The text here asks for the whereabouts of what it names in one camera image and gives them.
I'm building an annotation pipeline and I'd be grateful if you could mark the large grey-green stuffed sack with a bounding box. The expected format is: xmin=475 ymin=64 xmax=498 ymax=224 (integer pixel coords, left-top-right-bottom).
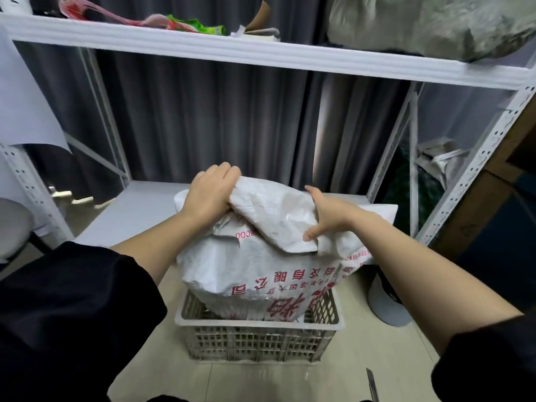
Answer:
xmin=327 ymin=0 xmax=536 ymax=63

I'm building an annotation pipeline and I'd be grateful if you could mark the white hanging paper sheet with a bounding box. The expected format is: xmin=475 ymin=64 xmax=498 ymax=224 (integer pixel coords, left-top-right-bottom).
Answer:
xmin=0 ymin=25 xmax=72 ymax=155

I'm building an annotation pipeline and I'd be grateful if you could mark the brown cardboard piece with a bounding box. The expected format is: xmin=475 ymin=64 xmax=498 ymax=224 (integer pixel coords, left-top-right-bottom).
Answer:
xmin=245 ymin=1 xmax=272 ymax=33

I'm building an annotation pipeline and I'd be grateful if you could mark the brown wooden cabinet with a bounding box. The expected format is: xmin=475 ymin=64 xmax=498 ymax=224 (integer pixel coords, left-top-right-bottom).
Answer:
xmin=431 ymin=96 xmax=536 ymax=315

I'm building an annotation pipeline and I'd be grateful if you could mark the dark grey curtain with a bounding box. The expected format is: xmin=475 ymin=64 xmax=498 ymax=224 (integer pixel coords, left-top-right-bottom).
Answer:
xmin=17 ymin=0 xmax=419 ymax=205

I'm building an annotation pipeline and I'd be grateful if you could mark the white paper stack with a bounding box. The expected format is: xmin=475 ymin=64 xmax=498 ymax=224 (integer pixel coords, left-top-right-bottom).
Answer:
xmin=230 ymin=26 xmax=281 ymax=42

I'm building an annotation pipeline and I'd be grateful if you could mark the green snack packet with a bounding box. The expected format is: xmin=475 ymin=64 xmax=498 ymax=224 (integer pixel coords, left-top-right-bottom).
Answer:
xmin=167 ymin=14 xmax=229 ymax=37

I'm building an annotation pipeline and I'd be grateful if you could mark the white metal shelf rack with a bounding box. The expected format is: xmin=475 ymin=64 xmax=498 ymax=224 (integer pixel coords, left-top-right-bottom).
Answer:
xmin=0 ymin=12 xmax=536 ymax=247

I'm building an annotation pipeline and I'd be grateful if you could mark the person's left hand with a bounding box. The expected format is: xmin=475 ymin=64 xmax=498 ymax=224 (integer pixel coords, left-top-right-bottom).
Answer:
xmin=181 ymin=162 xmax=242 ymax=225

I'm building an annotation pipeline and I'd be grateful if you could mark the grey and black cap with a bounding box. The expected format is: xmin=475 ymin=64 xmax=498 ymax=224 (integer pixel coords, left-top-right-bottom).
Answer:
xmin=368 ymin=267 xmax=413 ymax=328

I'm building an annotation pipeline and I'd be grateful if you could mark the person's black right sleeve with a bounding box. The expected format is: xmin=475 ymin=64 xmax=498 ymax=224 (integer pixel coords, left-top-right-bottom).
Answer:
xmin=431 ymin=313 xmax=536 ymax=402

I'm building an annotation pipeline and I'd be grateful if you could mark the person's right forearm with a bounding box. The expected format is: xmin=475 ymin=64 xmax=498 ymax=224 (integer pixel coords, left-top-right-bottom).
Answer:
xmin=351 ymin=205 xmax=524 ymax=357

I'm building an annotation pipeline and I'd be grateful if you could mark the person's black left sleeve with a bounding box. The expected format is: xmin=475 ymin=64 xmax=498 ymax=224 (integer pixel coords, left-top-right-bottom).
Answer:
xmin=0 ymin=241 xmax=168 ymax=402

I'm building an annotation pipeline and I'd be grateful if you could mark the white woven sack red print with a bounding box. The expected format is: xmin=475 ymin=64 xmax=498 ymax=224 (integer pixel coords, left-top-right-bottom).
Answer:
xmin=174 ymin=176 xmax=399 ymax=322

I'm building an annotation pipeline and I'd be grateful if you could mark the person's right hand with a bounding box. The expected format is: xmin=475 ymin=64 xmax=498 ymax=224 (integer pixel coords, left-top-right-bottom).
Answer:
xmin=302 ymin=185 xmax=365 ymax=243

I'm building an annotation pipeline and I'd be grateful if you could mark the thin metal blade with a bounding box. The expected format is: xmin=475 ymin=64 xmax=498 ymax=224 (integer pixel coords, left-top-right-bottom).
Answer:
xmin=365 ymin=368 xmax=381 ymax=402

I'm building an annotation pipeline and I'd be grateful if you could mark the dark green artificial turf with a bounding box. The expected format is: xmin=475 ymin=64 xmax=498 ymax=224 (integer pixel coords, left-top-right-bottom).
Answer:
xmin=383 ymin=145 xmax=445 ymax=237

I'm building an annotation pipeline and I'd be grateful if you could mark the person's black sleeve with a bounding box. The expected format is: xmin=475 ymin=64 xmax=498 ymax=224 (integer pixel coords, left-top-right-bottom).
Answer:
xmin=431 ymin=313 xmax=536 ymax=402
xmin=0 ymin=241 xmax=168 ymax=402

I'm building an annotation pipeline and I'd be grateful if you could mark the person's left forearm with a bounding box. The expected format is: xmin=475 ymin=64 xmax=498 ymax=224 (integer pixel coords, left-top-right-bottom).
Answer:
xmin=110 ymin=208 xmax=197 ymax=286

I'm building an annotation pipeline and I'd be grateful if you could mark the pink plastic bag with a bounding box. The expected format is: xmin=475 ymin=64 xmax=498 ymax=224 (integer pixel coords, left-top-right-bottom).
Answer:
xmin=59 ymin=0 xmax=176 ymax=31

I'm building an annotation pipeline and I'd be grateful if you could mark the grey cloth tote bag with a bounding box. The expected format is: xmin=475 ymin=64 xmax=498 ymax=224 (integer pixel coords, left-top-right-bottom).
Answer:
xmin=415 ymin=138 xmax=472 ymax=191

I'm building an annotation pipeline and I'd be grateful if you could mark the white plastic lattice crate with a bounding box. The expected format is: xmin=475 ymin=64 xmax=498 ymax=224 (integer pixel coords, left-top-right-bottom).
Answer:
xmin=174 ymin=286 xmax=345 ymax=365

